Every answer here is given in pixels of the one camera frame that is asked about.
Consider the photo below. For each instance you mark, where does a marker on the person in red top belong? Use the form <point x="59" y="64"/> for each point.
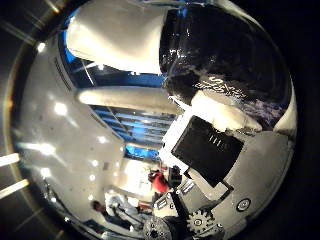
<point x="159" y="182"/>

